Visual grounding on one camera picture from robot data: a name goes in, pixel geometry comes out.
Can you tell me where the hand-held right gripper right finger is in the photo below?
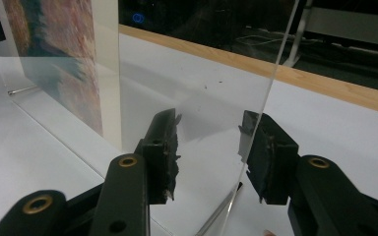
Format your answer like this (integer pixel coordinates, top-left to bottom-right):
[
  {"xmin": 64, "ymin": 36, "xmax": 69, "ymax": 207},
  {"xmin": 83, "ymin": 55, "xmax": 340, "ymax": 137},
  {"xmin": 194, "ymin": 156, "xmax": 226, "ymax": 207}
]
[{"xmin": 237, "ymin": 110, "xmax": 300, "ymax": 206}]

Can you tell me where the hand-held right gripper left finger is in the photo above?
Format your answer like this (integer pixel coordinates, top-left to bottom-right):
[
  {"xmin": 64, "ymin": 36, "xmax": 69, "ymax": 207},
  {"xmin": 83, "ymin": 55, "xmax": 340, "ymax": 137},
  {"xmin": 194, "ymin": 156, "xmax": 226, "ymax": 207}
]
[{"xmin": 134, "ymin": 107, "xmax": 182, "ymax": 206}]

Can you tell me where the metal frame stand pin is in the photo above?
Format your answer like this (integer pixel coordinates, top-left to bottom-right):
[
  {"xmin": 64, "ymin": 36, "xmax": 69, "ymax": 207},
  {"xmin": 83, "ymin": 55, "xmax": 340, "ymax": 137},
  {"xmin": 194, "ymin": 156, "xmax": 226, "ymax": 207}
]
[
  {"xmin": 195, "ymin": 181, "xmax": 244, "ymax": 236},
  {"xmin": 7, "ymin": 85, "xmax": 41, "ymax": 96}
]

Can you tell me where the clear acrylic photo frame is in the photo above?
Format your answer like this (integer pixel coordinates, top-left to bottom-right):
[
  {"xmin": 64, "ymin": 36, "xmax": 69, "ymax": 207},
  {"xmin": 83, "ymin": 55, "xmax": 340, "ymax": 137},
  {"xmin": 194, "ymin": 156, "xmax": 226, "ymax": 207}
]
[{"xmin": 0, "ymin": 0, "xmax": 302, "ymax": 236}]

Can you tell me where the photo card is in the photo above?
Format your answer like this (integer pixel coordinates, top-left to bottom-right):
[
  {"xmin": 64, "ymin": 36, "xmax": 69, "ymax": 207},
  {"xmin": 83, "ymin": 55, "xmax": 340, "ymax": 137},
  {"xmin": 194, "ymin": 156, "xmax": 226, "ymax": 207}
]
[{"xmin": 0, "ymin": 0, "xmax": 123, "ymax": 150}]

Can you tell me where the white table sheet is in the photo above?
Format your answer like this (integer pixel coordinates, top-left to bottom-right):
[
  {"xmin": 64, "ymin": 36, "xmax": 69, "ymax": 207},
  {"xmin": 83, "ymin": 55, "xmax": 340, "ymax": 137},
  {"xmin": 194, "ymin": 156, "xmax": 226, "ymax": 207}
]
[{"xmin": 0, "ymin": 32, "xmax": 378, "ymax": 236}]

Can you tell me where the white floor cable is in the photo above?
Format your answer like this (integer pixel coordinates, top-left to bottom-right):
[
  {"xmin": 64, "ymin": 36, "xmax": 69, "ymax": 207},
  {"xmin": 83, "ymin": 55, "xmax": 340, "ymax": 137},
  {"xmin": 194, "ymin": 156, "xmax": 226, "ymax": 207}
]
[{"xmin": 235, "ymin": 31, "xmax": 291, "ymax": 47}]

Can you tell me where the blue ring indicator light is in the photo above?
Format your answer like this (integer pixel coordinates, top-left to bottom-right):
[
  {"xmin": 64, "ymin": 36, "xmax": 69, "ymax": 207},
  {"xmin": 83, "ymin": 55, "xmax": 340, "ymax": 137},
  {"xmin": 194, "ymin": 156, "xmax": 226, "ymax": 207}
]
[{"xmin": 132, "ymin": 12, "xmax": 146, "ymax": 25}]

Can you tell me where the white metal desk frame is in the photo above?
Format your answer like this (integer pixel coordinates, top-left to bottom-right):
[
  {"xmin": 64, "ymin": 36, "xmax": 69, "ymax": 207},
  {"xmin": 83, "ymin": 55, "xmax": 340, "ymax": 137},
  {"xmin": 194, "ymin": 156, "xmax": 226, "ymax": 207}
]
[{"xmin": 283, "ymin": 0, "xmax": 378, "ymax": 68}]

